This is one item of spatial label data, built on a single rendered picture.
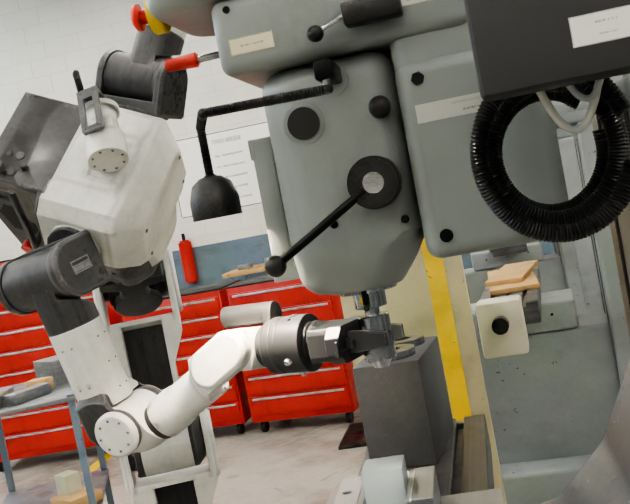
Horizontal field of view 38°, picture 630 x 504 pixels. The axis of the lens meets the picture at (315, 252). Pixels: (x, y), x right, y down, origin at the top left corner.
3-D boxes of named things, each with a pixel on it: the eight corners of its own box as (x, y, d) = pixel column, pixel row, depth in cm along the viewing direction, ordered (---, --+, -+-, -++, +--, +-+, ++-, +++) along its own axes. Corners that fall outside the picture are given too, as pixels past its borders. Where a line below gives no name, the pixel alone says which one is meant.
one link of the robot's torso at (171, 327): (132, 474, 202) (92, 265, 204) (212, 456, 205) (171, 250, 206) (128, 487, 187) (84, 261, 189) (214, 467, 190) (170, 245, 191)
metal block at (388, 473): (369, 520, 116) (360, 474, 116) (373, 503, 122) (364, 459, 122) (410, 515, 115) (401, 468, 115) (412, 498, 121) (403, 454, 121)
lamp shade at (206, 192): (193, 222, 137) (185, 181, 137) (241, 213, 138) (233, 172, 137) (193, 222, 130) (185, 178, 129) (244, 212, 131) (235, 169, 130)
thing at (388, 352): (389, 360, 132) (382, 322, 131) (359, 362, 134) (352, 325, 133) (401, 352, 136) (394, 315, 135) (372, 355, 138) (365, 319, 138)
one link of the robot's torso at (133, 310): (95, 216, 212) (81, 172, 197) (151, 206, 214) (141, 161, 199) (112, 324, 199) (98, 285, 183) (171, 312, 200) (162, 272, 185)
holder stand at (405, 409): (370, 471, 163) (349, 361, 162) (394, 435, 184) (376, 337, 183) (438, 465, 160) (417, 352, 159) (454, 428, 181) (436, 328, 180)
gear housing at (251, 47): (220, 77, 123) (205, 2, 122) (261, 93, 147) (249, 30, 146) (472, 21, 117) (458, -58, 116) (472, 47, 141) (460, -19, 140)
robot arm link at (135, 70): (141, 39, 183) (123, 105, 181) (117, 20, 174) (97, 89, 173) (192, 46, 178) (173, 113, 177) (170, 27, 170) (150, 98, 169)
